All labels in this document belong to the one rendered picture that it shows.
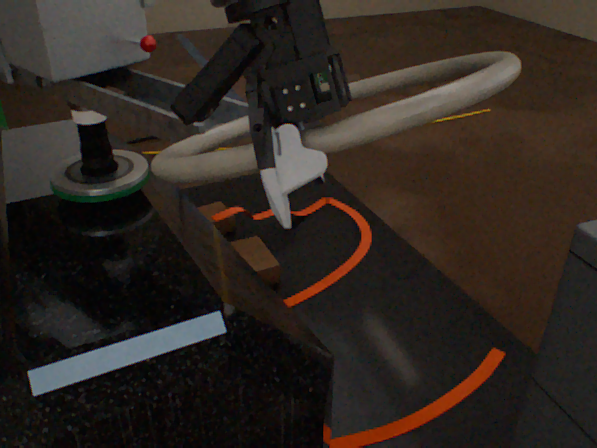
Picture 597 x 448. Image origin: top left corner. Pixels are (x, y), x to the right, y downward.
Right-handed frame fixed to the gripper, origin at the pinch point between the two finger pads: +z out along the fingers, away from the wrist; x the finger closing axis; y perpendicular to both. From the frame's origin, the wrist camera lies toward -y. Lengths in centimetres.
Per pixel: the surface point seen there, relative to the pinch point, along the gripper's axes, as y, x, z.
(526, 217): 34, 233, 90
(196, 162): -9.9, 1.0, -6.9
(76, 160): -70, 62, -6
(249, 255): -77, 153, 55
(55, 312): -54, 20, 14
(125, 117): -39, 39, -13
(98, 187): -59, 51, 0
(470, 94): 18.0, 6.5, -5.9
